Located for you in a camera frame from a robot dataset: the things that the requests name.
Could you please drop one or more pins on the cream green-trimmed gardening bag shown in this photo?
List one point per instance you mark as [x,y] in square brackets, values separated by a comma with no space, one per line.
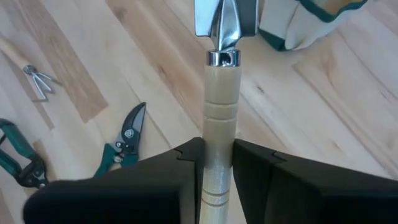
[298,25]

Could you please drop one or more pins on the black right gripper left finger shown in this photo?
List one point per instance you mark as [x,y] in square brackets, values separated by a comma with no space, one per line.
[109,202]

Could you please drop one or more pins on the metal pronged hand cultivator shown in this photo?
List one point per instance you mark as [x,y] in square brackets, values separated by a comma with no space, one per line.
[30,69]

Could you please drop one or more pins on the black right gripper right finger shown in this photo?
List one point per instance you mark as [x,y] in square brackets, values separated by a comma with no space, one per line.
[311,199]

